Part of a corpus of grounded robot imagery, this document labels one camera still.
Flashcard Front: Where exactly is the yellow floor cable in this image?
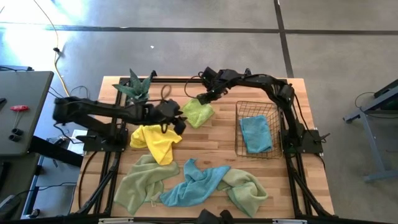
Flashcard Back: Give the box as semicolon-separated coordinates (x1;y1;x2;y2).
32;0;71;97

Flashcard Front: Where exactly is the black flat bar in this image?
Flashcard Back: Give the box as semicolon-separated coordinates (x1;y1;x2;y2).
29;135;85;168

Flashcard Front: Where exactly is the yellow microfiber towel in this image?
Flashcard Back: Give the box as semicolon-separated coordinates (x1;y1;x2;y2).
129;124;183;166

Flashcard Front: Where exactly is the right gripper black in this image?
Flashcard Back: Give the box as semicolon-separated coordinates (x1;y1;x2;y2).
196;68;233;106

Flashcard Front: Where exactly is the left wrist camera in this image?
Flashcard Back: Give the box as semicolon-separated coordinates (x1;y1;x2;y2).
174;117;188;136

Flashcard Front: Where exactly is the lime green microfiber towel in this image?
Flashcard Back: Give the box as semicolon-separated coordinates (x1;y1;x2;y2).
181;98;215;129

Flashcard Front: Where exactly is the pale green microfiber towel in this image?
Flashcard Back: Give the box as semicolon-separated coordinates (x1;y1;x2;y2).
216;169;269;218
113;154;181;216

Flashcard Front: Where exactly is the black aluminium table frame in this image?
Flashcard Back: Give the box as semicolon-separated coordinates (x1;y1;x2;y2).
70;68;335;224

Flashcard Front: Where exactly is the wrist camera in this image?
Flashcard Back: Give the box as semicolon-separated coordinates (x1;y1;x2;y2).
201;66;218;82
174;117;188;136

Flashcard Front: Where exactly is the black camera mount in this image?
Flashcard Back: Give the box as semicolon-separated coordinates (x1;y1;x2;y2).
196;208;234;224

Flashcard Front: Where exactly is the grey metal stand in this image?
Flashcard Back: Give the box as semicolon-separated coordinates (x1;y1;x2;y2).
343;79;398;183

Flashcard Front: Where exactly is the red-handled tool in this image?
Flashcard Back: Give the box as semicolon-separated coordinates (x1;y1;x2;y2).
9;105;29;128

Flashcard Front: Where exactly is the black floor cable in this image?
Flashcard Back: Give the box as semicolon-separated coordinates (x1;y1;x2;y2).
354;91;398;121

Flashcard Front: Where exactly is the copper wire basket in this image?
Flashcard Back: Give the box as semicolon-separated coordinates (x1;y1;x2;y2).
234;100;284;160

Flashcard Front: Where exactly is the blue microfiber towel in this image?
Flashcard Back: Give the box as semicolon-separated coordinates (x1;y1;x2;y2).
239;114;274;154
159;158;231;208

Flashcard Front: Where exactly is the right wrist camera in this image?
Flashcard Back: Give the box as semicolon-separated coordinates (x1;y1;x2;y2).
201;66;218;82

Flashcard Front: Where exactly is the artificial green succulent plant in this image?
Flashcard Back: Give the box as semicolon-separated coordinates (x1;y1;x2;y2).
112;68;154;104

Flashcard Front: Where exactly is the grey side table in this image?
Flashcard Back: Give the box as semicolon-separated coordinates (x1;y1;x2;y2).
0;70;54;156

